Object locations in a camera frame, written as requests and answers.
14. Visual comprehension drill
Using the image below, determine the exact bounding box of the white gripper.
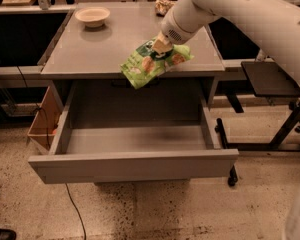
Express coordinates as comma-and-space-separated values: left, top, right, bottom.
152, 7, 199, 54

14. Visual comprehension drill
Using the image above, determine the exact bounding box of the green rice chip bag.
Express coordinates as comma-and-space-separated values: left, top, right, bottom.
120, 38, 193, 89

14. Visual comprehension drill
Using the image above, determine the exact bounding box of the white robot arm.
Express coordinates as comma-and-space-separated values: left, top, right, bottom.
153, 0, 300, 85

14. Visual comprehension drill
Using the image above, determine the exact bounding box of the crumpled foil snack bag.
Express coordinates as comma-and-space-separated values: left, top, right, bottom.
155, 0, 175, 16

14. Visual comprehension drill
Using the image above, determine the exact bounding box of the grey cabinet counter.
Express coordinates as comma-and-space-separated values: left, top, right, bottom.
42, 2, 225, 79

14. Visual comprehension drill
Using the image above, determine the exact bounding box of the grey open drawer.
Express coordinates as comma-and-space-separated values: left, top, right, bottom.
29, 78, 239, 184

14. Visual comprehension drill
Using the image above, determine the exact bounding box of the white bowl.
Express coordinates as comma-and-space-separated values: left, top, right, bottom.
75, 7, 110, 28

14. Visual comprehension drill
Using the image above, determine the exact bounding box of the black caster wheel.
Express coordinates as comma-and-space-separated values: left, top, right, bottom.
228, 167, 238, 187

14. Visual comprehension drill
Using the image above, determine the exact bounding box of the black shoe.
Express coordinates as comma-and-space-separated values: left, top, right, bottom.
0, 229, 16, 240

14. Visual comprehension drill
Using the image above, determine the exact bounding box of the black power cable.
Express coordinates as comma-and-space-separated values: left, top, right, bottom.
16, 65, 88, 240

